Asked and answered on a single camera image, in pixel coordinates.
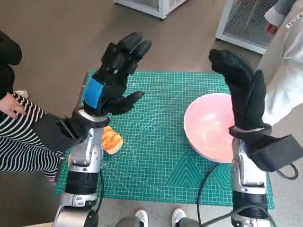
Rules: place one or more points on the right black gloved robot hand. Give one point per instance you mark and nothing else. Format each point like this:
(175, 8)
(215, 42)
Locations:
(246, 94)

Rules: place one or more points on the left bare black robot hand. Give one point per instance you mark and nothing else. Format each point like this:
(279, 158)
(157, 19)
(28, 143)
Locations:
(113, 71)

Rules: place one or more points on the pink bowl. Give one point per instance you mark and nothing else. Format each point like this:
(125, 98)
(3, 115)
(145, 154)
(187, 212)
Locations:
(203, 127)

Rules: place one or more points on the long striped toy bread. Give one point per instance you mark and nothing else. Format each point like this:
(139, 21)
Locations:
(112, 142)

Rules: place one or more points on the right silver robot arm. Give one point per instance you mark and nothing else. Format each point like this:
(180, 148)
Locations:
(248, 175)

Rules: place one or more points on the person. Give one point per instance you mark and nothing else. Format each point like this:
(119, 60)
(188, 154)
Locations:
(284, 71)
(14, 142)

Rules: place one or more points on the white mesh cabinet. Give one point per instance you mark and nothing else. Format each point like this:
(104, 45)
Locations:
(151, 6)
(246, 23)

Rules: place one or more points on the person's hand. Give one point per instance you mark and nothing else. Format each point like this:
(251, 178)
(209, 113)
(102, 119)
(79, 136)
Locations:
(271, 28)
(9, 106)

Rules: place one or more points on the person's white shoe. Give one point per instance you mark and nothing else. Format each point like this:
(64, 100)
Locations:
(178, 216)
(22, 92)
(141, 217)

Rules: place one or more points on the green cutting mat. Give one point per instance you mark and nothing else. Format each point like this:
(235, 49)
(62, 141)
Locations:
(154, 165)

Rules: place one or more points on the person's grey leg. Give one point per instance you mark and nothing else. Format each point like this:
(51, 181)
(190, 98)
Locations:
(188, 223)
(127, 222)

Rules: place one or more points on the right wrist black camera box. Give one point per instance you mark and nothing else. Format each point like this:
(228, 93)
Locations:
(272, 153)

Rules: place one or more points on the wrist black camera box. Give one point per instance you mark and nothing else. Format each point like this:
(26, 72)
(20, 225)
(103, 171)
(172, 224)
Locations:
(52, 134)
(272, 153)

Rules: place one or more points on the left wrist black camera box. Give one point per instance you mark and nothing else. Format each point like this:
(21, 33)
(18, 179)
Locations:
(52, 134)

